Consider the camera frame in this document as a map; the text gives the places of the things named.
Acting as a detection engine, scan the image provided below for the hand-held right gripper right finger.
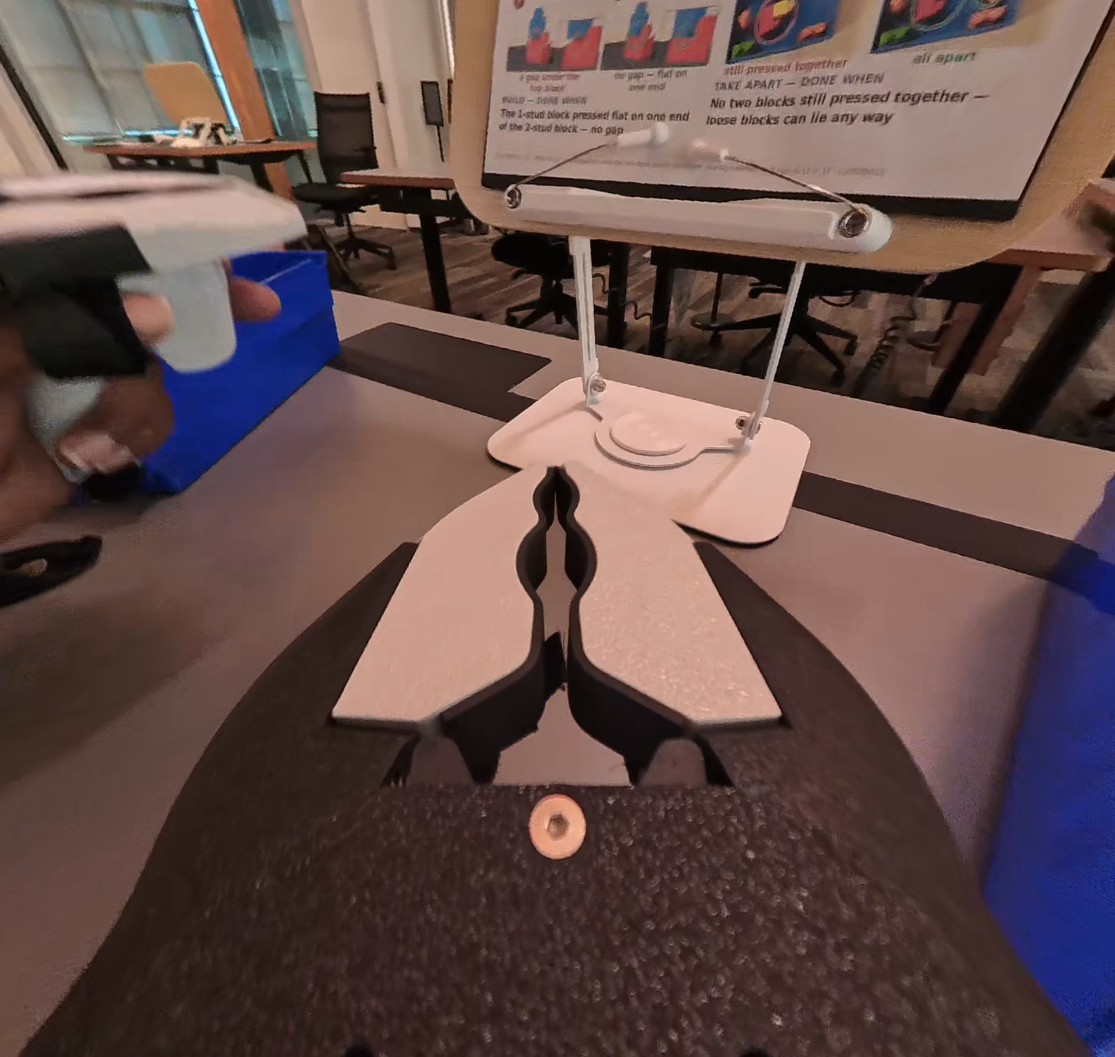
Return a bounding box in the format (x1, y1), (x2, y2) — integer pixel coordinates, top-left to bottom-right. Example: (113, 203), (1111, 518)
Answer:
(556, 463), (785, 786)

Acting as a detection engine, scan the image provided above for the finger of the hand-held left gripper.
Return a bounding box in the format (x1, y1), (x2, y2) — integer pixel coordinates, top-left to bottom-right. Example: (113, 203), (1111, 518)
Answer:
(0, 170), (308, 272)

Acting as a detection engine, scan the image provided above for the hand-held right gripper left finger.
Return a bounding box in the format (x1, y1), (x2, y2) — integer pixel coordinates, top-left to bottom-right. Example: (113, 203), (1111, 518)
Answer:
(331, 463), (569, 783)

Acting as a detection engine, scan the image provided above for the blue plastic bin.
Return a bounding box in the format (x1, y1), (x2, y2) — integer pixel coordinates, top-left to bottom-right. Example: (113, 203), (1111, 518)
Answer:
(983, 475), (1115, 1051)
(139, 251), (343, 494)

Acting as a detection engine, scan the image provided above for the person's left hand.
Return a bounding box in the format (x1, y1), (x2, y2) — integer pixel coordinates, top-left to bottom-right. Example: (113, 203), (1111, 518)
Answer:
(0, 277), (284, 546)

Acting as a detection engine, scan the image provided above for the wooden top office desk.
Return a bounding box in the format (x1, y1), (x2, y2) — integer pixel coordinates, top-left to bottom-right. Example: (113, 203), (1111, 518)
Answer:
(87, 139), (316, 200)
(341, 167), (479, 314)
(649, 186), (1115, 435)

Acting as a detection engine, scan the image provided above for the white base document stand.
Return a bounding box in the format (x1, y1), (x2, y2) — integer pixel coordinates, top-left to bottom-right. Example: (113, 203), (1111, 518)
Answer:
(448, 0), (1115, 547)

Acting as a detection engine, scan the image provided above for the black office chair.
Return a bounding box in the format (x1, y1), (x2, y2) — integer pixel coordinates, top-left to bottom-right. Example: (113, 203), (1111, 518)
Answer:
(695, 251), (861, 384)
(292, 92), (398, 271)
(490, 229), (630, 332)

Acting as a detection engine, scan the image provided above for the printed instruction sheet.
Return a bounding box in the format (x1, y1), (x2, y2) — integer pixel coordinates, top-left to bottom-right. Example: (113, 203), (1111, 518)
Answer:
(481, 0), (1106, 204)

